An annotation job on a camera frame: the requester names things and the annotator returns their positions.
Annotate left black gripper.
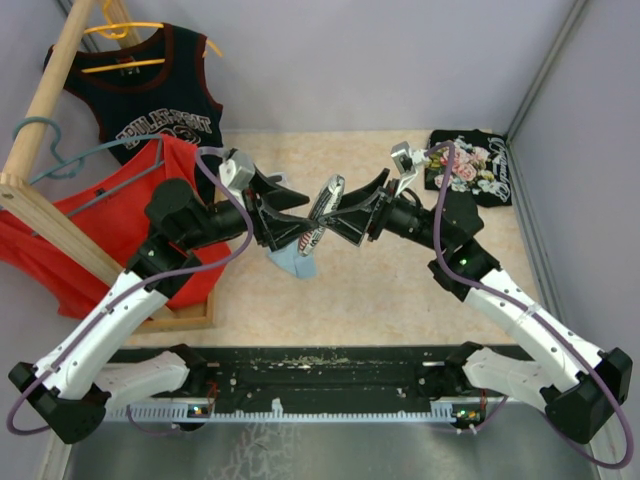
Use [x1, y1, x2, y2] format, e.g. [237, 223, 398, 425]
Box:
[181, 165, 319, 251]

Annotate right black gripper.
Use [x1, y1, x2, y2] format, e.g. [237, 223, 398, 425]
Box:
[319, 169, 449, 254]

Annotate newspaper print glasses case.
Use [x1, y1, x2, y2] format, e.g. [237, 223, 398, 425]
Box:
[298, 174, 346, 257]

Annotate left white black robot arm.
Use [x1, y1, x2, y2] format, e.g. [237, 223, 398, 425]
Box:
[9, 160, 316, 445]

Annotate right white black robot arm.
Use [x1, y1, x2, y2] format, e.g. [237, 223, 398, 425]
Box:
[319, 175, 633, 445]

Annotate light blue cleaning cloth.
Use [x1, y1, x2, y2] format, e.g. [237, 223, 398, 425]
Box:
[267, 242, 317, 279]

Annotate black floral folded shirt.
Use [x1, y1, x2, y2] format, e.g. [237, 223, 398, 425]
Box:
[426, 129, 512, 208]

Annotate red tank top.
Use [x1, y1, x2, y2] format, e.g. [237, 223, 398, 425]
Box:
[1, 135, 201, 320]

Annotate navy basketball tank top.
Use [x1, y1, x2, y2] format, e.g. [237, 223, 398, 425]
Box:
[64, 23, 223, 147]

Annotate blue grey clothes hanger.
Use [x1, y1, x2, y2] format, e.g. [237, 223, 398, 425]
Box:
[12, 116, 164, 219]

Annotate yellow clothes hanger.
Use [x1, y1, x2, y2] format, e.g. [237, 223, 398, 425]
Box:
[71, 1, 224, 75]

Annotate wooden clothes rack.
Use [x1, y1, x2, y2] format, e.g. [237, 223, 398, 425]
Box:
[0, 0, 219, 333]

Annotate white frame sunglasses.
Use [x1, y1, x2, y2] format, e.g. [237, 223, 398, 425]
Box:
[269, 172, 289, 186]

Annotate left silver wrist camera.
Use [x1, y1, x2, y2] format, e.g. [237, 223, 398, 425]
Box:
[219, 148, 256, 190]

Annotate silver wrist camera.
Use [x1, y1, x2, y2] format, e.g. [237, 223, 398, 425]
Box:
[219, 148, 256, 190]
[390, 142, 431, 197]

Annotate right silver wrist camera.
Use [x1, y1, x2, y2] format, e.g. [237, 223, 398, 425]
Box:
[390, 142, 431, 197]

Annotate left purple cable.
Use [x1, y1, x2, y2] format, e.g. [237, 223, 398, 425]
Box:
[6, 145, 253, 435]

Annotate purple cable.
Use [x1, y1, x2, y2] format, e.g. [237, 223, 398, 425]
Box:
[424, 141, 636, 470]
[6, 145, 253, 435]

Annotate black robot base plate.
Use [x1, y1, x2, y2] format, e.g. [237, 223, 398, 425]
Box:
[117, 342, 506, 415]

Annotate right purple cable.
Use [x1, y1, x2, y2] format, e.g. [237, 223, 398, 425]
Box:
[424, 141, 636, 470]

